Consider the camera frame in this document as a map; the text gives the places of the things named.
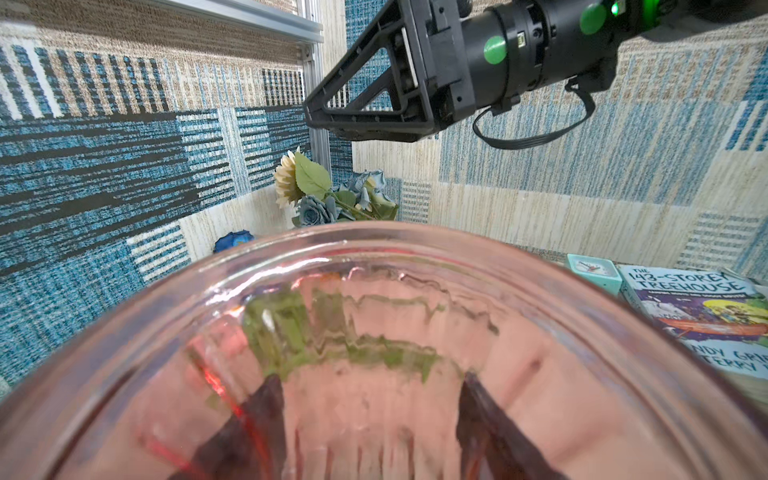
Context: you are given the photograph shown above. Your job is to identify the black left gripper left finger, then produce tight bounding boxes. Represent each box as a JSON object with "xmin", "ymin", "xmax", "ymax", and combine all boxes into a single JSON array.
[{"xmin": 170, "ymin": 374, "xmax": 286, "ymax": 479}]

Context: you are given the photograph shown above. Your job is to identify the small teal alarm clock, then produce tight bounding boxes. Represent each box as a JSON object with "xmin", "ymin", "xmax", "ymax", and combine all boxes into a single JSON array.
[{"xmin": 567, "ymin": 254, "xmax": 623, "ymax": 297}]

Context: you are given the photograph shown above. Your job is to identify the red glass vase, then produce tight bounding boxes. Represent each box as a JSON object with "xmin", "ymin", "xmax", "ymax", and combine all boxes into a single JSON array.
[{"xmin": 1, "ymin": 222, "xmax": 767, "ymax": 479}]

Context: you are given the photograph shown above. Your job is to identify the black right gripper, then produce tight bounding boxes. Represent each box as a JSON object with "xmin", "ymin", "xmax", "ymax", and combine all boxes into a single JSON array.
[{"xmin": 304, "ymin": 1, "xmax": 543, "ymax": 142}]

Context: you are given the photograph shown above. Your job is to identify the treehouse paperback book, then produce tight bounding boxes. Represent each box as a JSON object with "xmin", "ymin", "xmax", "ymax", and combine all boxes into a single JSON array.
[{"xmin": 618, "ymin": 265, "xmax": 767, "ymax": 380}]

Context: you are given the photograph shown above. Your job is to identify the dusty blue rose bunch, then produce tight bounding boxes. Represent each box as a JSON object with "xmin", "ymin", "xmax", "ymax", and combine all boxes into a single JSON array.
[{"xmin": 292, "ymin": 170, "xmax": 399, "ymax": 227}]

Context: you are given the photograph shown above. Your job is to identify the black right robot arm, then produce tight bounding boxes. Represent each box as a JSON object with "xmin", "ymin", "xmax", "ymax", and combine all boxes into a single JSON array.
[{"xmin": 304, "ymin": 1, "xmax": 767, "ymax": 142}]

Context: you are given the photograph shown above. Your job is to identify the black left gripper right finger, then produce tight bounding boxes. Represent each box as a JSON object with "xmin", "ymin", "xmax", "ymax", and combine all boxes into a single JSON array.
[{"xmin": 456, "ymin": 372, "xmax": 565, "ymax": 479}]

